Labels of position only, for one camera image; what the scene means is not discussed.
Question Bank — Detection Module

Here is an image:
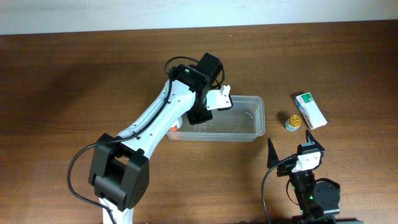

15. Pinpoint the orange effervescent tablet tube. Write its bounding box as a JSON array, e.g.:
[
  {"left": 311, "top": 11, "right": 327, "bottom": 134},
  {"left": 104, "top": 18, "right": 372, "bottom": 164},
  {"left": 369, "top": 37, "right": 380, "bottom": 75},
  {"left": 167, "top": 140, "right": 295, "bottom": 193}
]
[{"left": 169, "top": 119, "right": 182, "bottom": 132}]

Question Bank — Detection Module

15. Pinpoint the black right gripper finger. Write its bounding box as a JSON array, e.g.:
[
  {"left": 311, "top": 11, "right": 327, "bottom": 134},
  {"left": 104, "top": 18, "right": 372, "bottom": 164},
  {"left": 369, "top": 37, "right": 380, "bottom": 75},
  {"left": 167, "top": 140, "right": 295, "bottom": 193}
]
[
  {"left": 305, "top": 129, "right": 322, "bottom": 148},
  {"left": 267, "top": 138, "right": 279, "bottom": 169}
]

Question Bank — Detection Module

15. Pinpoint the clear plastic container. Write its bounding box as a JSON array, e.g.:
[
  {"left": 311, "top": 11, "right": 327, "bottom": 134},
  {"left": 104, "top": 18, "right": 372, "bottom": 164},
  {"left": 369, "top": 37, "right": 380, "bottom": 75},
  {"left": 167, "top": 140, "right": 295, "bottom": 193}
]
[{"left": 167, "top": 95, "right": 266, "bottom": 142}]

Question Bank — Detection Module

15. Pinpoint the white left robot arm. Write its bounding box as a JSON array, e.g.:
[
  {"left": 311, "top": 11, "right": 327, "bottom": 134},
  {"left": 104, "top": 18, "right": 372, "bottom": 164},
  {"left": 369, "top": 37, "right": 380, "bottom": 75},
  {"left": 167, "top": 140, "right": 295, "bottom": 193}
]
[{"left": 88, "top": 53, "right": 224, "bottom": 223}]

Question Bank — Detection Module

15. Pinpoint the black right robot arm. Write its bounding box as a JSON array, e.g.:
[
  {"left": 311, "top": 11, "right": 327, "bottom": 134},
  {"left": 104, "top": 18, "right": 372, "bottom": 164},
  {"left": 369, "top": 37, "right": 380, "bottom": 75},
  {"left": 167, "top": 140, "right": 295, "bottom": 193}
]
[{"left": 261, "top": 130, "right": 341, "bottom": 223}]

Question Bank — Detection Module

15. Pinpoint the small jar with gold lid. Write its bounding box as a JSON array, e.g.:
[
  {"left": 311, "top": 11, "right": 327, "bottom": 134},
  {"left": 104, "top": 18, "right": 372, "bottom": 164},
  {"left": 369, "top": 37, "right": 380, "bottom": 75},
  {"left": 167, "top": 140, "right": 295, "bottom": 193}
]
[{"left": 285, "top": 115, "right": 302, "bottom": 132}]

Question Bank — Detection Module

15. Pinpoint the white medicine box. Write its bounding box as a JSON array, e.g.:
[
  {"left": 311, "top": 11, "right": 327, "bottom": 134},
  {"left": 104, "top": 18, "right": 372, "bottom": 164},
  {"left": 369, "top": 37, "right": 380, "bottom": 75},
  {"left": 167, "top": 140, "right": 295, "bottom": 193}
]
[{"left": 294, "top": 93, "right": 328, "bottom": 130}]

